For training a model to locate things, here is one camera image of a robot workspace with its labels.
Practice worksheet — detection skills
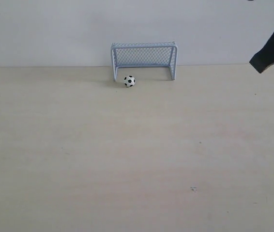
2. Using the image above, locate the small black white soccer ball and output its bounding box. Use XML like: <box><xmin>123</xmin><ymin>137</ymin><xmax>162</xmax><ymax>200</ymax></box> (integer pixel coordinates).
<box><xmin>123</xmin><ymin>75</ymin><xmax>136</xmax><ymax>87</ymax></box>

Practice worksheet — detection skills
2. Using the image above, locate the light blue miniature goal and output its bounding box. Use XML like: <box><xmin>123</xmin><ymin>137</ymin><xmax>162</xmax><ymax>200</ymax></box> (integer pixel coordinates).
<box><xmin>110</xmin><ymin>42</ymin><xmax>178</xmax><ymax>81</ymax></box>

